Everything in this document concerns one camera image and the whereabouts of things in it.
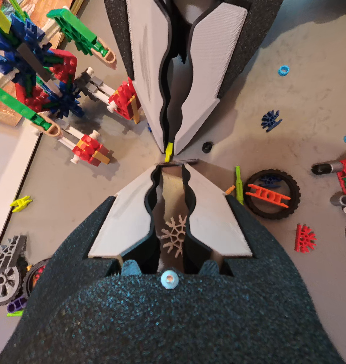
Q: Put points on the blue lattice connector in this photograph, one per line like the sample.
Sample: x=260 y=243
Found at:
x=271 y=119

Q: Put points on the black toy tyre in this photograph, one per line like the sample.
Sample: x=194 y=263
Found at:
x=27 y=284
x=296 y=196

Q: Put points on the white board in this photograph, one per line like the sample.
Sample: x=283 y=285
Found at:
x=7 y=176

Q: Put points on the printed cardboard box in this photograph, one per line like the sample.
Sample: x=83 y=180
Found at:
x=5 y=113

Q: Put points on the small blue connector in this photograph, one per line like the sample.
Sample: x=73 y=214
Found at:
x=271 y=180

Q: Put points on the yellow green clip connector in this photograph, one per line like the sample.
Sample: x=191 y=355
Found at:
x=168 y=152
x=20 y=203

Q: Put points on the red fan connector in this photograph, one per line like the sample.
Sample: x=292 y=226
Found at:
x=40 y=271

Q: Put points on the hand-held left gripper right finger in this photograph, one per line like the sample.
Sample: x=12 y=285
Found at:
x=215 y=227

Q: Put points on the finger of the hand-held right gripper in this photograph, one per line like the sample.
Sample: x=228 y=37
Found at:
x=215 y=57
x=147 y=57

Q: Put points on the small black connector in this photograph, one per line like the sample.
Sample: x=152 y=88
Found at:
x=207 y=146

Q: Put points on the grey lattice connector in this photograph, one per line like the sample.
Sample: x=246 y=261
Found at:
x=10 y=250

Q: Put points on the orange ladder piece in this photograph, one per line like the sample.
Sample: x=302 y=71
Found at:
x=268 y=196

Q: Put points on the thin grey rod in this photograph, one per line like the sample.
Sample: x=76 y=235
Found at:
x=184 y=162

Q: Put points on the red half-round connector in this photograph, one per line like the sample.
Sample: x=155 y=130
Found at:
x=305 y=239

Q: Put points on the purple connector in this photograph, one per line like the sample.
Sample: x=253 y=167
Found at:
x=16 y=305

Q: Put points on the light green rod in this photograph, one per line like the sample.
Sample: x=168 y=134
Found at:
x=15 y=313
x=238 y=182

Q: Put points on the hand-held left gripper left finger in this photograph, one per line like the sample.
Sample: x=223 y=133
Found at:
x=124 y=227

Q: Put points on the white snowflake connector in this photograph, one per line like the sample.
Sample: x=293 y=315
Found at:
x=174 y=234

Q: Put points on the multicolour construction toy model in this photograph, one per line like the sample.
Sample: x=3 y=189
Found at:
x=33 y=71

